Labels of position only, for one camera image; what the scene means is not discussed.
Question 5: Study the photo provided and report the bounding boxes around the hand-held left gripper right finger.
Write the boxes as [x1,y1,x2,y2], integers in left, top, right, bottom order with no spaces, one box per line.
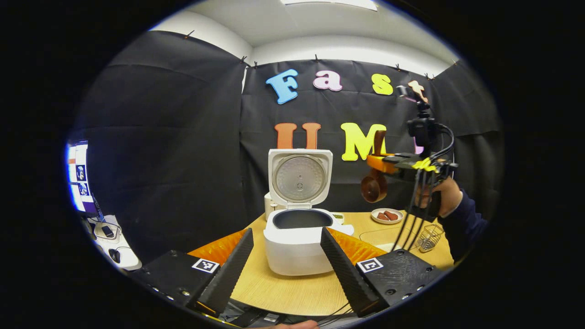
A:
[320,227,445,318]

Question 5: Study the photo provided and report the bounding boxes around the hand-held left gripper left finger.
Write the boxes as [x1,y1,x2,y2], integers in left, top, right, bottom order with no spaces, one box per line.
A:
[133,228,255,316]

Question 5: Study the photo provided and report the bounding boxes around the brown wooden spoon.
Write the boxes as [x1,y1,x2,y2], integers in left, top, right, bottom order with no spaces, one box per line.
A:
[361,130,388,204]

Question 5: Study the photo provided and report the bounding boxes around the clear rice container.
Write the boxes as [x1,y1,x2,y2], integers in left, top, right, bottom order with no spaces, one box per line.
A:
[359,227,423,253]

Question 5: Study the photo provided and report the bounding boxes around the white rice cooker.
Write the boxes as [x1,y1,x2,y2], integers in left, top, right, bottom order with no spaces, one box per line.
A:
[263,149,355,276]

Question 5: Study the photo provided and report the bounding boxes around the metal wire chopstick holder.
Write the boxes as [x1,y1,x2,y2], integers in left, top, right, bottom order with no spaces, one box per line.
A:
[417,224,445,253]

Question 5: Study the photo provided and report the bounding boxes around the white round plate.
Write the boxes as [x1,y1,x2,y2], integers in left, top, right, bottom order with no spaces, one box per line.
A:
[371,208,404,225]

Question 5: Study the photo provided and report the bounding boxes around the white side desk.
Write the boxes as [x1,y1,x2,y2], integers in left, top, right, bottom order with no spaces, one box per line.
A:
[85,215,142,271]

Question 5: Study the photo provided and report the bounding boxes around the black backdrop cloth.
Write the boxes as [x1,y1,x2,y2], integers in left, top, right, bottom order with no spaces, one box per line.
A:
[69,30,505,265]

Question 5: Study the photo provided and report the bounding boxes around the long ceiling light panel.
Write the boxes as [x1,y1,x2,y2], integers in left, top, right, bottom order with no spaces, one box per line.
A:
[281,0,379,11]

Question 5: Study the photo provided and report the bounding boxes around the computer monitor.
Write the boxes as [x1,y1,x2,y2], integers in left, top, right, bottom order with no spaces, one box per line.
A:
[66,139,99,218]

